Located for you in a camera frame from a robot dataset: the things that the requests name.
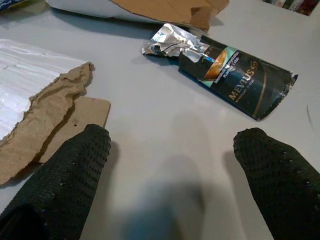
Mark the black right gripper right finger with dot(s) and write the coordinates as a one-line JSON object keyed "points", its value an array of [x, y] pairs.
{"points": [[282, 190]]}

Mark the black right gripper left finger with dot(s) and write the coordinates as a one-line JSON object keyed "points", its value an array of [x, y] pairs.
{"points": [[62, 187]]}

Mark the black cigarette pack with foil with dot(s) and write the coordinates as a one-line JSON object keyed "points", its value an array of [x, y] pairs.
{"points": [[237, 82]]}

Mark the blue snack packet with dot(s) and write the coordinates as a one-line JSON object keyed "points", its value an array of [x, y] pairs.
{"points": [[7, 3]]}

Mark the flattened brown cardboard box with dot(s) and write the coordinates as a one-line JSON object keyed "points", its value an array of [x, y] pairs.
{"points": [[150, 10]]}

